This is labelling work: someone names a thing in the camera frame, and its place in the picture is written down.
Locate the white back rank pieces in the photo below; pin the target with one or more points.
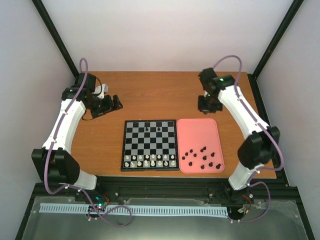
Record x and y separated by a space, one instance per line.
150 164

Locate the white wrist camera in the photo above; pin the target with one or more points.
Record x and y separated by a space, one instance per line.
101 90

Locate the light blue cable duct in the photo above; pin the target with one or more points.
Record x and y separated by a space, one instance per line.
136 210

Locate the black frame post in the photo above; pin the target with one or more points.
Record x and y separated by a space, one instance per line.
45 16
282 28

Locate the white pawn row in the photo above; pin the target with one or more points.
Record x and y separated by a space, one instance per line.
151 157

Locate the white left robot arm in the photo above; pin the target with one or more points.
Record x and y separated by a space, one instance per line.
53 161

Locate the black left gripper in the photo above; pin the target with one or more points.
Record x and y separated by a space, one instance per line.
109 107

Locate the pink plastic tray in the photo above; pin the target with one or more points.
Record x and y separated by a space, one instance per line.
196 133

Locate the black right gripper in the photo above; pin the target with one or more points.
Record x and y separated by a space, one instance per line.
201 108

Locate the black white chessboard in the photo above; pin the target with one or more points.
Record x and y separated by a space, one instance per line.
137 141

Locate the black aluminium base frame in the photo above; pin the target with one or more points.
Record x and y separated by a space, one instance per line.
277 212

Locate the black left frame post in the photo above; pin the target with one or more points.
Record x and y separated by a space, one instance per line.
45 16

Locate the black right frame post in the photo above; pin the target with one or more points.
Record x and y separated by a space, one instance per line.
282 28

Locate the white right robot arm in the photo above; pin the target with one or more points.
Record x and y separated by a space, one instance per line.
260 139

